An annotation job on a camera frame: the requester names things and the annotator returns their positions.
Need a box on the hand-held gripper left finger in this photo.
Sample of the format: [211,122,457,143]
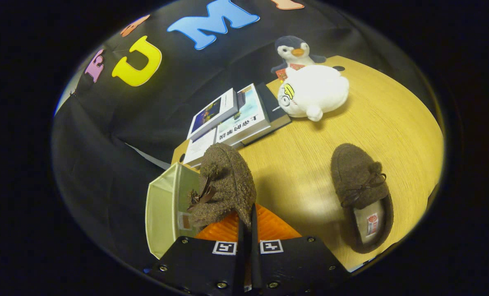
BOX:
[148,209,247,296]

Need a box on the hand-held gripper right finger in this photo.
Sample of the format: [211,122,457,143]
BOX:
[248,203,351,296]

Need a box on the brown fuzzy slipper shoe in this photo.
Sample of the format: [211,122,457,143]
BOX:
[330,143,394,254]
[186,143,257,231]

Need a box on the green fabric storage box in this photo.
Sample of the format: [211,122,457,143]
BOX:
[145,162,202,259]

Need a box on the thin white booklet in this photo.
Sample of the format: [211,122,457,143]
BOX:
[182,127,217,167]

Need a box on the thick white cover book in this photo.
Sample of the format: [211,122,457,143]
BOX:
[216,83,272,146]

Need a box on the small book with blue cover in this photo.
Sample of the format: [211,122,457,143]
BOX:
[187,88,239,142]

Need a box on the black hardcover book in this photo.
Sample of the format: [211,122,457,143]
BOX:
[240,82,292,145]

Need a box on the black backdrop cloth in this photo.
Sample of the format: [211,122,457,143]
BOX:
[51,0,426,268]

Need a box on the white seal plush toy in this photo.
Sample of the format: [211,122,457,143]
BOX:
[277,65,350,122]

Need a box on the penguin plush toy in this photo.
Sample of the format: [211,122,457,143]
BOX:
[270,35,327,81]

